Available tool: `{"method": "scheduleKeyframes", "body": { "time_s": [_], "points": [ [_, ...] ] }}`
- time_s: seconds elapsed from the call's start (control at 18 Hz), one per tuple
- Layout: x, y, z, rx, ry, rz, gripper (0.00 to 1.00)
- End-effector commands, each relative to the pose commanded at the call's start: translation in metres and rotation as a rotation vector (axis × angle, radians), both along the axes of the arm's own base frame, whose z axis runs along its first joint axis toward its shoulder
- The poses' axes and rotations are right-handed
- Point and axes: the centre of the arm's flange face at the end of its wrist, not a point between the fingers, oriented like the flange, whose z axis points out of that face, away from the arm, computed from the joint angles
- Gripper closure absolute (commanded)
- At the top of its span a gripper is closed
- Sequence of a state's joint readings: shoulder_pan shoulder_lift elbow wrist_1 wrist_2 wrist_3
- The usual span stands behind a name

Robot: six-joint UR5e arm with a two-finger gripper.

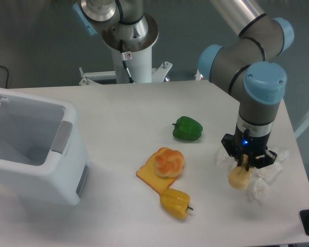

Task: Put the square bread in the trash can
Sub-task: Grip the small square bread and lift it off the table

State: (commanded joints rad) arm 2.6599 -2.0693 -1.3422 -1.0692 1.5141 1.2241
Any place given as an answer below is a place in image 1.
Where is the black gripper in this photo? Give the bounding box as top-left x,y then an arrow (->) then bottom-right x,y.
221,128 -> 277,171

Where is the pale yellow square bread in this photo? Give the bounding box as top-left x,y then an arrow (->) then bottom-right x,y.
228,154 -> 252,190

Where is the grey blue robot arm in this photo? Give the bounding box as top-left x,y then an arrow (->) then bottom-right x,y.
75,1 -> 294,170

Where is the round knotted bread roll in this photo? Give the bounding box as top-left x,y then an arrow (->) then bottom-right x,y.
154,149 -> 185,178

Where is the white trash can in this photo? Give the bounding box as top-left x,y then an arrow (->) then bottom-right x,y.
0,88 -> 91,206

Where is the crumpled white tissue left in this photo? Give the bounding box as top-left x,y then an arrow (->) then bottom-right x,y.
216,148 -> 230,166

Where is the crumpled white tissue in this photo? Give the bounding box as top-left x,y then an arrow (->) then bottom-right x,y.
216,148 -> 230,166
247,178 -> 271,206
256,162 -> 283,182
270,147 -> 289,162

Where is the crumpled white tissue middle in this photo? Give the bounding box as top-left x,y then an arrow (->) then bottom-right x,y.
256,162 -> 283,182

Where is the crumpled white tissue bottom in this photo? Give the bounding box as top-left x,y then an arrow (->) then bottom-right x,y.
247,178 -> 271,206

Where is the crumpled white tissue top right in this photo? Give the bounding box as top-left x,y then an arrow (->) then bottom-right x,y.
270,147 -> 289,162

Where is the green bell pepper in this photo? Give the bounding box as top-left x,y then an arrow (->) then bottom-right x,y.
173,116 -> 203,141

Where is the yellow bell pepper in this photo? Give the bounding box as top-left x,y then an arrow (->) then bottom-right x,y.
160,188 -> 193,220

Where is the orange toast slice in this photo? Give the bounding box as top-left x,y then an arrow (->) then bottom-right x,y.
136,147 -> 179,195

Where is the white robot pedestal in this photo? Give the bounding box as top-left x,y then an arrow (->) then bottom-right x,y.
78,13 -> 173,86

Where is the black pedestal cable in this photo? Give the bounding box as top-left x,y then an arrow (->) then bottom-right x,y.
119,40 -> 136,84

